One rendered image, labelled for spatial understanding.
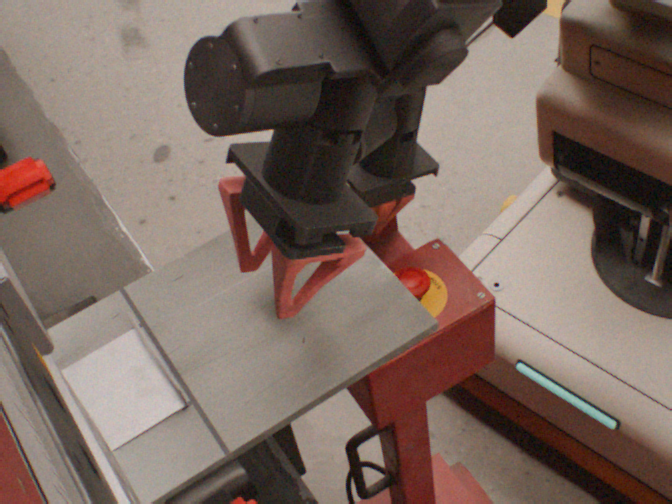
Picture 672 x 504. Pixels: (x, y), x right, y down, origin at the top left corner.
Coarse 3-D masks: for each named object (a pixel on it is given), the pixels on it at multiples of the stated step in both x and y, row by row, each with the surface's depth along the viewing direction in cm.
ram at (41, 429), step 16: (0, 336) 28; (0, 352) 25; (16, 368) 27; (16, 384) 25; (32, 400) 26; (0, 416) 18; (32, 416) 24; (0, 432) 17; (48, 432) 25; (0, 448) 16; (16, 448) 18; (48, 448) 23; (0, 464) 15; (16, 464) 17; (0, 480) 14; (16, 480) 16; (32, 480) 17; (64, 480) 23; (0, 496) 13; (16, 496) 15; (32, 496) 16; (80, 496) 24
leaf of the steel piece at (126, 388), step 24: (120, 336) 70; (144, 336) 67; (96, 360) 69; (120, 360) 69; (144, 360) 69; (72, 384) 68; (96, 384) 68; (120, 384) 67; (144, 384) 67; (168, 384) 67; (96, 408) 66; (120, 408) 66; (144, 408) 66; (168, 408) 66; (120, 432) 65
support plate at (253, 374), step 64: (192, 256) 75; (128, 320) 71; (192, 320) 71; (256, 320) 70; (320, 320) 69; (384, 320) 68; (192, 384) 67; (256, 384) 66; (320, 384) 66; (128, 448) 64; (192, 448) 64
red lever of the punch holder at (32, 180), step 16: (32, 160) 37; (0, 176) 36; (16, 176) 37; (32, 176) 37; (48, 176) 37; (0, 192) 36; (16, 192) 36; (32, 192) 37; (48, 192) 38; (0, 208) 44; (16, 208) 37
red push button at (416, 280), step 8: (400, 272) 95; (408, 272) 95; (416, 272) 95; (424, 272) 95; (400, 280) 95; (408, 280) 94; (416, 280) 94; (424, 280) 94; (408, 288) 94; (416, 288) 94; (424, 288) 94; (416, 296) 94
